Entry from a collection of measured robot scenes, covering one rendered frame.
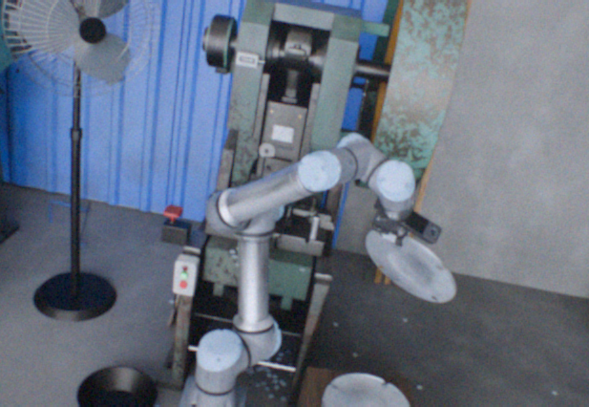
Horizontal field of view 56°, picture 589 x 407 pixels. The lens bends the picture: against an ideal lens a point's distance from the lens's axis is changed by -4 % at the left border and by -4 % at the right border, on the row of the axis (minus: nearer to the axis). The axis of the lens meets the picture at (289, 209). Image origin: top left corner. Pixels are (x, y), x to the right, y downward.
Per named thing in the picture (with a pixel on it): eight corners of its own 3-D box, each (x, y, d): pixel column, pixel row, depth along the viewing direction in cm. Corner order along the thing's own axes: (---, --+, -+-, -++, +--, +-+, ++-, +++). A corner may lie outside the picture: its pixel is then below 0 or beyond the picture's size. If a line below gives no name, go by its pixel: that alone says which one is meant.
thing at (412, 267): (406, 299, 173) (408, 297, 173) (473, 305, 147) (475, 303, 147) (348, 233, 165) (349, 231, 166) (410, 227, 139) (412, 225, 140)
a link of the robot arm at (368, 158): (332, 134, 120) (369, 164, 115) (363, 128, 128) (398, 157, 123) (318, 162, 124) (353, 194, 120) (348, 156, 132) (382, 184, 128)
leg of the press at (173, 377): (182, 392, 225) (203, 189, 187) (155, 386, 225) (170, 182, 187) (227, 275, 309) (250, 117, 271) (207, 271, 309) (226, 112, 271)
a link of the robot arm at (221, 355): (185, 374, 158) (189, 337, 152) (220, 356, 167) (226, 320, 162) (213, 399, 151) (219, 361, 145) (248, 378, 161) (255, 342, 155)
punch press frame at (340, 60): (294, 373, 224) (369, 27, 167) (188, 351, 225) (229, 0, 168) (308, 272, 295) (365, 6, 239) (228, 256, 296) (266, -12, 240)
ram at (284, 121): (293, 187, 204) (308, 108, 192) (253, 179, 205) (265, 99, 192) (298, 170, 220) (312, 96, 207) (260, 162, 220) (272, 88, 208)
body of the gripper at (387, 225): (384, 205, 143) (382, 184, 132) (416, 217, 140) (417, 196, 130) (372, 232, 141) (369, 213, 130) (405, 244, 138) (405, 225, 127)
